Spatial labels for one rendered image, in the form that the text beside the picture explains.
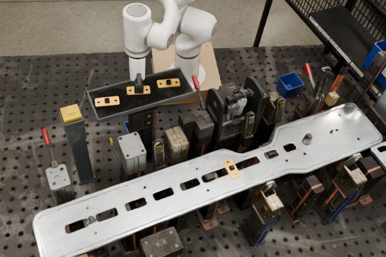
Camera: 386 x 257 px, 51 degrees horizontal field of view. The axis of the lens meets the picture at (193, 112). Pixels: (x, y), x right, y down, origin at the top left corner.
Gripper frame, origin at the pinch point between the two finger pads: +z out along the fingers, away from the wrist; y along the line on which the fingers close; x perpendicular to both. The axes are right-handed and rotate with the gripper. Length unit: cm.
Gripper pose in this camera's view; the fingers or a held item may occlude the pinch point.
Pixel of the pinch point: (138, 81)
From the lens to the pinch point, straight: 146.5
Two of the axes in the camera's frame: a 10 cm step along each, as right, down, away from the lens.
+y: 1.5, 8.0, -5.9
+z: -1.0, 6.0, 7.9
